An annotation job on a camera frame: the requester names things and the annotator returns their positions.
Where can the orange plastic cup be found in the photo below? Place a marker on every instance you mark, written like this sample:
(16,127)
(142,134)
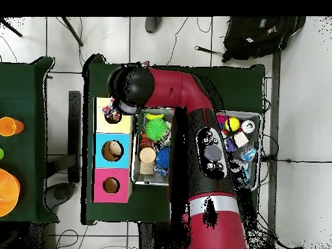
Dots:
(10,126)

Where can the dark green side tablecloth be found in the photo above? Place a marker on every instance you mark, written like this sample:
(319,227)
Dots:
(31,104)

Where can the tan round wooden block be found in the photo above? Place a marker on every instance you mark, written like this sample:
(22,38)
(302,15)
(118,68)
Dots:
(148,154)

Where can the wooden box with three holes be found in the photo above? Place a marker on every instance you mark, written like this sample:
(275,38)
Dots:
(99,155)

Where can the orange plastic bowl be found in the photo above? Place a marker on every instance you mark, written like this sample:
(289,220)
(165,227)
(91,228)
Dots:
(8,192)

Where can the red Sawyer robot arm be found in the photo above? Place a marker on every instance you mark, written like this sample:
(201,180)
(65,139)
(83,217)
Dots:
(207,207)

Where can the person's foot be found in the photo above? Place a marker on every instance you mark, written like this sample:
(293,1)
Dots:
(153,24)

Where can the black tripod leg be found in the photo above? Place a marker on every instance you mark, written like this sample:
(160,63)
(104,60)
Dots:
(11,28)
(72,31)

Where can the green spiky ball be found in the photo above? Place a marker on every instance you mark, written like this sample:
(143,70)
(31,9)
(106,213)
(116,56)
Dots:
(156,129)

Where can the clear mesh bin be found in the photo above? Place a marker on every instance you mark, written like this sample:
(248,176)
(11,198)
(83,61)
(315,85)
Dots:
(142,179)

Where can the white patterned cloth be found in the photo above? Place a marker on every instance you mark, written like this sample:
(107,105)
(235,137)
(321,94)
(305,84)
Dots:
(110,113)

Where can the small green ball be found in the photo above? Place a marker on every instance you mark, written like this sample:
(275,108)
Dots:
(1,153)

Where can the black backpack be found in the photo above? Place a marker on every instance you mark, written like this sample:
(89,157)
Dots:
(259,36)

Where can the blue spiky ball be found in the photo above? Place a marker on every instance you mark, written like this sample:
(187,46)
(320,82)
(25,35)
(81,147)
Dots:
(163,158)

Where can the grey round base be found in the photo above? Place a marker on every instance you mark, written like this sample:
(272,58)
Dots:
(59,194)

